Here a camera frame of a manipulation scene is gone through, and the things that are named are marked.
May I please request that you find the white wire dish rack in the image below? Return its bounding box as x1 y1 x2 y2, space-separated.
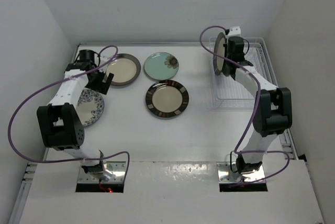
209 37 278 110

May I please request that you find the teal flower plate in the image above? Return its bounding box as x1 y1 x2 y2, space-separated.
144 52 179 81

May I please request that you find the grey rim plate front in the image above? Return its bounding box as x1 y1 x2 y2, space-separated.
213 32 226 75

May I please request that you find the metal base plate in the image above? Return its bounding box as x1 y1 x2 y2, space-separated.
77 161 127 184
217 162 266 184

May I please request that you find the brown patterned rim plate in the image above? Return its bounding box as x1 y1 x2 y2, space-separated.
145 80 189 119

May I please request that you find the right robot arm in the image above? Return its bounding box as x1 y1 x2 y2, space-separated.
222 36 293 174

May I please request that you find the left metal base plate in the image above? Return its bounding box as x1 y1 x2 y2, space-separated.
77 161 127 184

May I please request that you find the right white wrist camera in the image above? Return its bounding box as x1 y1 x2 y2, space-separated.
226 26 241 37

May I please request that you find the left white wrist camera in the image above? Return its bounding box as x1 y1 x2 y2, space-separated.
100 55 114 63

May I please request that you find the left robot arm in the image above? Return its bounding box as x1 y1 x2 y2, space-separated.
37 50 114 182

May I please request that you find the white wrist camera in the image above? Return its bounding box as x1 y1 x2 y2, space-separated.
100 55 114 63
226 26 241 37

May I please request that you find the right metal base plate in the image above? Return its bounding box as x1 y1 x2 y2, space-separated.
217 162 266 184

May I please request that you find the grey rim beige plate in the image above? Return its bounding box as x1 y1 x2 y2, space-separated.
104 53 141 86

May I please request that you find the blue floral white plate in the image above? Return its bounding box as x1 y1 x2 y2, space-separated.
76 89 105 127

